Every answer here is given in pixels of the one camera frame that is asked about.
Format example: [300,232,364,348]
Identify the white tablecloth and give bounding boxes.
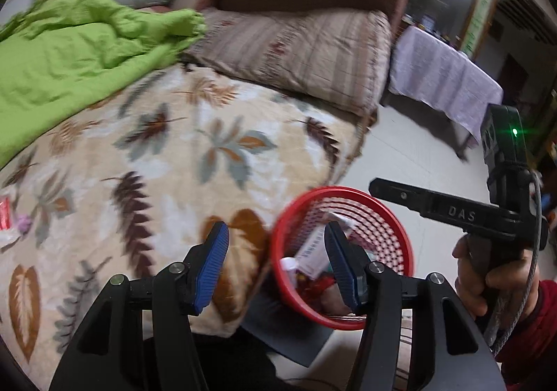
[389,26,504,144]

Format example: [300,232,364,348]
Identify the leaf print blanket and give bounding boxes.
[0,63,370,391]

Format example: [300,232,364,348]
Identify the person's right forearm red sleeve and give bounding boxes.
[496,280,557,387]

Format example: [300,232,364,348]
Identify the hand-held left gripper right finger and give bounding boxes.
[324,221,505,391]

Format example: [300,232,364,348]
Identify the red wrapper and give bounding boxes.
[296,271,336,300]

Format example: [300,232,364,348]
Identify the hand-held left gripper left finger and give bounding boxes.
[49,221,230,391]

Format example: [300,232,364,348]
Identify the white toothpaste tube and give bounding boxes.
[281,213,362,279]

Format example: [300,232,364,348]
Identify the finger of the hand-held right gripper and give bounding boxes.
[369,178,431,218]

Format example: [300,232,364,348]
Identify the red plastic mesh basket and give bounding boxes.
[269,186,414,331]

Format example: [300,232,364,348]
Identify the striped stool cushion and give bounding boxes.
[399,310,415,378]

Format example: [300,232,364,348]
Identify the green wall scroll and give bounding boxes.
[461,0,497,57]

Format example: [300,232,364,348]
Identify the striped beige pillow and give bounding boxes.
[185,8,392,118]

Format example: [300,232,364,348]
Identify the black board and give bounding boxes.
[241,287,334,368]

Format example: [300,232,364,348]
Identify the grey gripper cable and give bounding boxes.
[483,171,550,350]

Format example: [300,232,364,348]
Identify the person's right hand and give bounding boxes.
[453,237,540,326]

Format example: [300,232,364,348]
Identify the green quilt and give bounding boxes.
[0,0,207,170]

